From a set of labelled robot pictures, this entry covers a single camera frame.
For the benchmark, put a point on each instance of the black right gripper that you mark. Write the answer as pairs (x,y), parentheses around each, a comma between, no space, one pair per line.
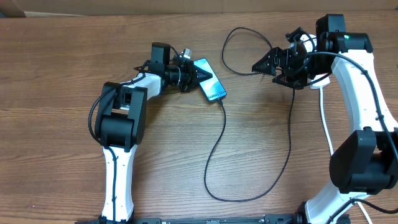
(274,57)

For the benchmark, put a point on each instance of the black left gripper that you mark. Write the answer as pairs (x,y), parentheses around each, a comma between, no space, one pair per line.
(191,71)

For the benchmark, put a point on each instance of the blue Galaxy smartphone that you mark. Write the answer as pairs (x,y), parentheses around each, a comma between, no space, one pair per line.
(212,87)

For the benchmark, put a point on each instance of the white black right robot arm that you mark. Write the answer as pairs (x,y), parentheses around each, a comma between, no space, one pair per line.
(366,163)

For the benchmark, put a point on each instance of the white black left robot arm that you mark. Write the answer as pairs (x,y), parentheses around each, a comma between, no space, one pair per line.
(117,120)

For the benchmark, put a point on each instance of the white USB charger plug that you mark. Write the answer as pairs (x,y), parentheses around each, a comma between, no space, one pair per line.
(309,42)

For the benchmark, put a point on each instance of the white power strip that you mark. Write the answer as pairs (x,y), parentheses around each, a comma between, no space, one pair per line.
(319,81)

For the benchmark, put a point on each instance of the cardboard backdrop panel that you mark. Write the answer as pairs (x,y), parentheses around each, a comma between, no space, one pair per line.
(19,8)

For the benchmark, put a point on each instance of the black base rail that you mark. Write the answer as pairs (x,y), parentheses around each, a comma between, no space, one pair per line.
(267,219)

